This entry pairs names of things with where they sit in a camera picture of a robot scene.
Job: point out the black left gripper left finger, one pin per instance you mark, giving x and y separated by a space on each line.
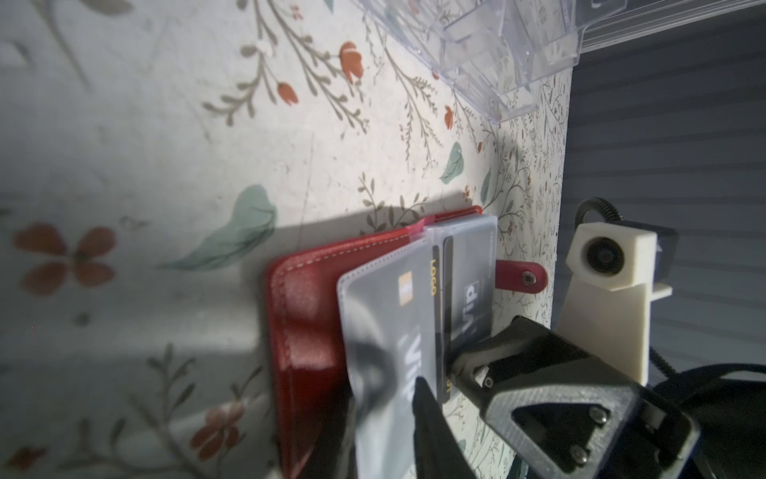
334 453

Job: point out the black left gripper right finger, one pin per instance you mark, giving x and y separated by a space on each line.
437 454

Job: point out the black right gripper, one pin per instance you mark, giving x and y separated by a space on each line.
564 410

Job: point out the red leather card holder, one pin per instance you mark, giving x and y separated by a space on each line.
306 314

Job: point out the black vip card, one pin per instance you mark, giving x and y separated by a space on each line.
465 282
391 343

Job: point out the clear acrylic organizer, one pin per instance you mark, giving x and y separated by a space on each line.
493 53

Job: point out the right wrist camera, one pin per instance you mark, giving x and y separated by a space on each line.
606 310

